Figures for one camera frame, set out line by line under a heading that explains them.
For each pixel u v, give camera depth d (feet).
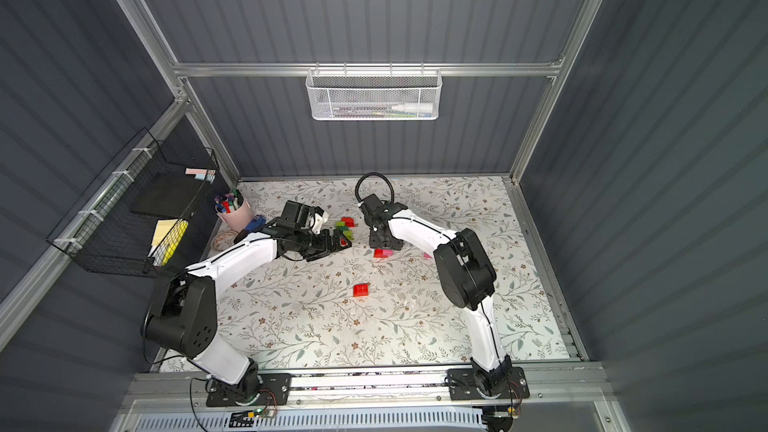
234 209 3.16
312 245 2.54
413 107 2.98
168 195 2.57
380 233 2.32
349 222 3.45
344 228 3.42
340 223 3.45
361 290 2.95
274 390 2.41
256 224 3.45
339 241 2.62
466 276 1.75
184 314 1.49
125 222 2.32
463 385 2.39
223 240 3.35
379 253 3.18
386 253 3.17
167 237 2.05
